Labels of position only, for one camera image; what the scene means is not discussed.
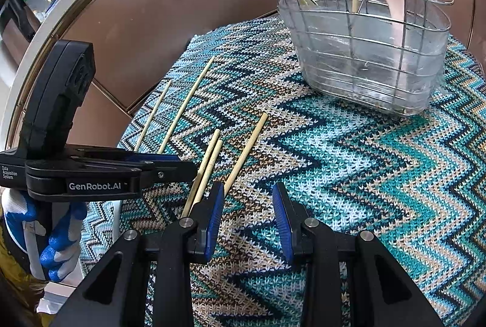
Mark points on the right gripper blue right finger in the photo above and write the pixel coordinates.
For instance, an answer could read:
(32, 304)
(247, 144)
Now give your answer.
(289, 216)

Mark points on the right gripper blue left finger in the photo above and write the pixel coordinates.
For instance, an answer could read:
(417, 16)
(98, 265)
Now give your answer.
(207, 214)

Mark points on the white ceramic spoon long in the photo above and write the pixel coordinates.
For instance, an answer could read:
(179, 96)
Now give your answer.
(117, 204)

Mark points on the wire utensil holder basket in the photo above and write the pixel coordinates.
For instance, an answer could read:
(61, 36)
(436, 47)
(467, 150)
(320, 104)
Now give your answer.
(352, 55)

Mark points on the blue white gloved left hand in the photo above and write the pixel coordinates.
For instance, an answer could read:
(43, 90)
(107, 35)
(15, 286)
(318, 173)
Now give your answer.
(43, 237)

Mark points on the yellow jacket sleeve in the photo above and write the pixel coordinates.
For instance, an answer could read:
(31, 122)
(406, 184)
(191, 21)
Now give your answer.
(20, 292)

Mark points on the zigzag patterned table mat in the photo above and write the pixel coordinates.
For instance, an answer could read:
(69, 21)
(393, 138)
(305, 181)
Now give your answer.
(418, 182)

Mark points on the copper electric kettle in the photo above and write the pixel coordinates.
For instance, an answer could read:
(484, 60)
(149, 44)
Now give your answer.
(18, 27)

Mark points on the blue label bottle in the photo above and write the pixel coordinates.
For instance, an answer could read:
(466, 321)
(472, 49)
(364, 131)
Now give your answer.
(41, 15)

